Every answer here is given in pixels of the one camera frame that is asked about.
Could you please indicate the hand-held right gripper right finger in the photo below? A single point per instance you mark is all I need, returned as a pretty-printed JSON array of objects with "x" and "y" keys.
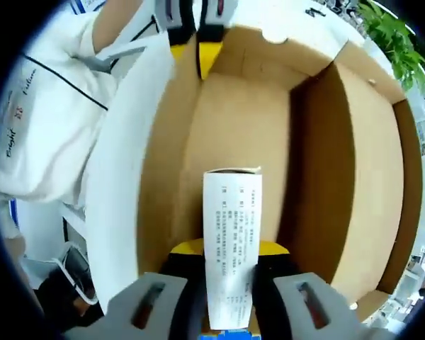
[{"x": 297, "y": 304}]

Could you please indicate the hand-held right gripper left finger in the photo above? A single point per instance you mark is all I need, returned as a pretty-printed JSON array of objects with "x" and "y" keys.
[{"x": 152, "y": 301}]

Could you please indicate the brown cardboard shoe box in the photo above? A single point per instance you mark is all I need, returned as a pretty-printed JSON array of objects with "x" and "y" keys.
[{"x": 233, "y": 124}]

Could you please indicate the long white carton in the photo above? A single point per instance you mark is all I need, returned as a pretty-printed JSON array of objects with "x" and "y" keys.
[{"x": 230, "y": 219}]

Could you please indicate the black bag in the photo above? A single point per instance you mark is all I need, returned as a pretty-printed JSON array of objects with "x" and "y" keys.
[{"x": 71, "y": 276}]

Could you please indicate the small black object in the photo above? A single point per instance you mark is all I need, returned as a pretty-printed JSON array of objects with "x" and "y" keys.
[{"x": 316, "y": 12}]

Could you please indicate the green plant in white pot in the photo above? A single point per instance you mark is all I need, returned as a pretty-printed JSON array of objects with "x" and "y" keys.
[{"x": 393, "y": 35}]

